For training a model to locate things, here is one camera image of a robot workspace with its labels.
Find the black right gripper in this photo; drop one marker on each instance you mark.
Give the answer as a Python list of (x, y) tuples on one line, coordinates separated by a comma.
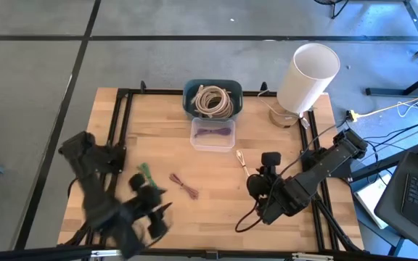
[(281, 197)]

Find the black desk leg frame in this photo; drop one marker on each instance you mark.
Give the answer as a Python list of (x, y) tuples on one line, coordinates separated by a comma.
[(383, 91)]

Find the white cylindrical table lamp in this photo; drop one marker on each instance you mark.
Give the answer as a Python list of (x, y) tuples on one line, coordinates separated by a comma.
[(303, 87)]

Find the clear plastic bin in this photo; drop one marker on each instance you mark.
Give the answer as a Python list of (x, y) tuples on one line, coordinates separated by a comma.
[(212, 143)]

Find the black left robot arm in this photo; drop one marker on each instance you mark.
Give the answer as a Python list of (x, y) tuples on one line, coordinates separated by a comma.
[(96, 203)]

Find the black chair base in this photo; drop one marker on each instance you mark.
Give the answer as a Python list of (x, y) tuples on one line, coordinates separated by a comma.
[(325, 1)]

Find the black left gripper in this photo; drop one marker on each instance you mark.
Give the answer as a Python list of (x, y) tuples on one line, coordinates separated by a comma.
[(145, 206)]

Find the teal plastic bin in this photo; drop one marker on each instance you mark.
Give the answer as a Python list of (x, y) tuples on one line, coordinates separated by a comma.
[(188, 101)]

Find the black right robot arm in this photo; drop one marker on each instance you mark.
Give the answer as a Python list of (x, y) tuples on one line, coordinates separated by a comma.
[(314, 174)]

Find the white flat box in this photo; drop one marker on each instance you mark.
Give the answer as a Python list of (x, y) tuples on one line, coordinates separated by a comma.
[(370, 197)]

